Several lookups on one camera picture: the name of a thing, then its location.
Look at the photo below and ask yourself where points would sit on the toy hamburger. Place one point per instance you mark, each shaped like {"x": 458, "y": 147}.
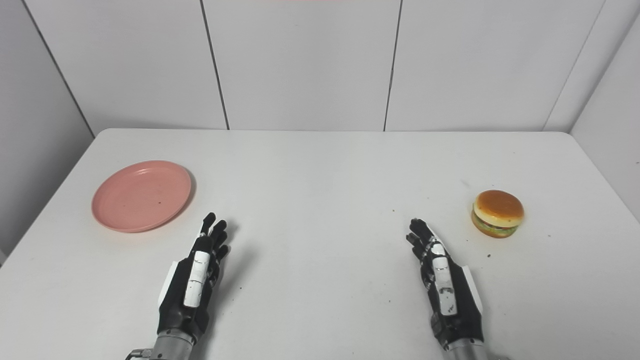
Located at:
{"x": 498, "y": 210}

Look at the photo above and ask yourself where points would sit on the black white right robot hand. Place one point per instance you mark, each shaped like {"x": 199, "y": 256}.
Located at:
{"x": 450, "y": 295}

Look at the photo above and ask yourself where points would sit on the pink round plate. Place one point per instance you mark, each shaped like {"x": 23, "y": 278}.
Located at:
{"x": 141, "y": 196}

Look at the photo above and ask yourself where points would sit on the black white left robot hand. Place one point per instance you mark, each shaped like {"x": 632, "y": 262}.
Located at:
{"x": 192, "y": 280}

